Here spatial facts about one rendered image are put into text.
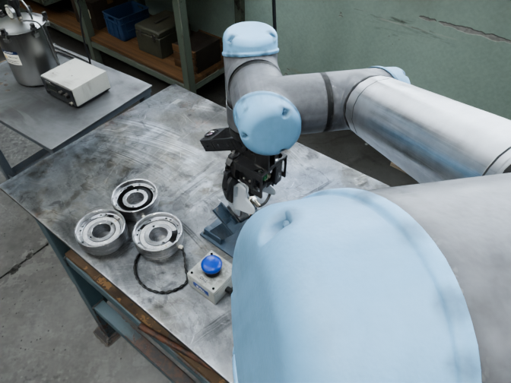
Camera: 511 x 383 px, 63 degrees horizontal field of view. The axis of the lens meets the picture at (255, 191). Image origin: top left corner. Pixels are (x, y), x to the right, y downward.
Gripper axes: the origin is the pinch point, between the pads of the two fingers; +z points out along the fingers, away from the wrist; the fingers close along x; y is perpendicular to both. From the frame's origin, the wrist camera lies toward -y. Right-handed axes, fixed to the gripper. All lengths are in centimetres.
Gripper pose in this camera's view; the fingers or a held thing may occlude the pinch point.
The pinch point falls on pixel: (243, 201)
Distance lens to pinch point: 81.4
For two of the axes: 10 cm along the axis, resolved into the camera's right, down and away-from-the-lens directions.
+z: 0.0, 6.9, 7.2
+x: 6.3, -5.6, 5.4
